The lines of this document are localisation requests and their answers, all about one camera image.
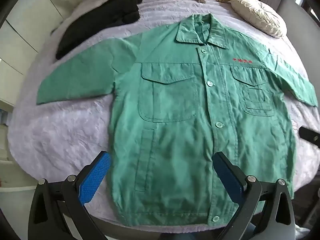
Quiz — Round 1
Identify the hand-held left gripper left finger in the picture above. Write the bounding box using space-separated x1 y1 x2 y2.
29 151 111 240

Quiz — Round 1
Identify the black garment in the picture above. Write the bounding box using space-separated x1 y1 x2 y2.
55 0 143 60

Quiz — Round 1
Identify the cream crinkled pillow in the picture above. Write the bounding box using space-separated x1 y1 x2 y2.
230 0 287 38

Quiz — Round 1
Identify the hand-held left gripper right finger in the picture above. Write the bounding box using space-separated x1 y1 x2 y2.
212 151 297 240

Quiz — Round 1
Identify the white wardrobe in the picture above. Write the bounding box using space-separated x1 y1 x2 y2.
0 0 63 110

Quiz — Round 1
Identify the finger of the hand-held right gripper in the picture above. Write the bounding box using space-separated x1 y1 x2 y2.
299 127 320 143

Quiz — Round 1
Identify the lilac bedspread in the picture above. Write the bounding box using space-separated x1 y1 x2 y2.
7 0 320 233

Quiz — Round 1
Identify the green work jacket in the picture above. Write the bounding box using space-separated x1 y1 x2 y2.
36 14 318 231

